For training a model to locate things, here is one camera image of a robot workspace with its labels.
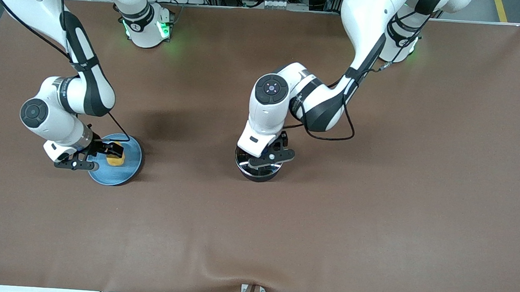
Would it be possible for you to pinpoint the black saucepan with blue handle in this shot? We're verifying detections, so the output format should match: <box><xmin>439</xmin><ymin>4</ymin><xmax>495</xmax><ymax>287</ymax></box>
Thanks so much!
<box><xmin>233</xmin><ymin>146</ymin><xmax>286</xmax><ymax>184</ymax></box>

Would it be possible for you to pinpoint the blue plate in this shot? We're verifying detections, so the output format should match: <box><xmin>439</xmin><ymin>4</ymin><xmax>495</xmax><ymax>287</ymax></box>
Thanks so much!
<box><xmin>85</xmin><ymin>131</ymin><xmax>145</xmax><ymax>188</ymax></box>

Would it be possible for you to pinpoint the brown table cloth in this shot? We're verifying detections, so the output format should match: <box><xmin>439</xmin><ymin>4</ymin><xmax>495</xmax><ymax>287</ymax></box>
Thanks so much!
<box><xmin>0</xmin><ymin>0</ymin><xmax>520</xmax><ymax>292</ymax></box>

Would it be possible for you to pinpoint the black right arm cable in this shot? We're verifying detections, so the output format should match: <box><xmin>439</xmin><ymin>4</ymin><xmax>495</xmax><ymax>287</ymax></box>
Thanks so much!
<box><xmin>0</xmin><ymin>0</ymin><xmax>142</xmax><ymax>145</ymax></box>

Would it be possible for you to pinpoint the glass lid with blue knob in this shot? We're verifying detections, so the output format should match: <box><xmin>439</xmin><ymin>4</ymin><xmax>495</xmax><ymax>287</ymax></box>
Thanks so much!
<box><xmin>234</xmin><ymin>147</ymin><xmax>284</xmax><ymax>176</ymax></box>

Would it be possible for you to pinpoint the yellow potato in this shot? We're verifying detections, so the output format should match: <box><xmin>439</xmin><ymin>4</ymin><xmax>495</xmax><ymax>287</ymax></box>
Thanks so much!
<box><xmin>105</xmin><ymin>142</ymin><xmax>127</xmax><ymax>168</ymax></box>

